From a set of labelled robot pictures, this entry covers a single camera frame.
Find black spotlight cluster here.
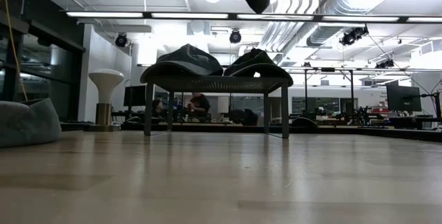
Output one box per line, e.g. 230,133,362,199
374,58,396,70
339,24,370,47

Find grey perforated metal rack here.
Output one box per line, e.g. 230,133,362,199
143,75,290,140

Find black computer monitor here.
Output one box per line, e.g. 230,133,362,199
123,85,147,108

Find black aluminium table frame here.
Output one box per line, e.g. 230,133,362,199
60,121,442,144

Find background robot arms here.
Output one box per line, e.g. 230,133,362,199
333,105,383,125

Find white mushroom-shaped stand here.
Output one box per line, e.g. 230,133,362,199
84,68,126,133

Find black ceiling spotlight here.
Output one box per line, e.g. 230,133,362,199
114,32,130,48
229,29,242,45

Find black monitor on arm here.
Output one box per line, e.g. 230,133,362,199
385,84,423,113

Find dark background table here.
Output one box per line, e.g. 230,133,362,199
357,115,442,131

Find white rectangular object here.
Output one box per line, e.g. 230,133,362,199
217,95,231,115

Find light grey baseball cap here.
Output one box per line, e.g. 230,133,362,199
0,97,63,149

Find blue-grey baseball cap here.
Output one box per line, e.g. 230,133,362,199
139,43,224,84

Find black arched object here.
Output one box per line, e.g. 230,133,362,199
291,116,319,129

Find person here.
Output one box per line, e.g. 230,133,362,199
151,99,165,119
229,109,260,127
188,93,211,123

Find yellow cable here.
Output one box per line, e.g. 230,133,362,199
0,0,29,102

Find black metal gantry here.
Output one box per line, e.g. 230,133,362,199
302,66,356,116

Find long linear ceiling light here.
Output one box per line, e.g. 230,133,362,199
60,9,442,24

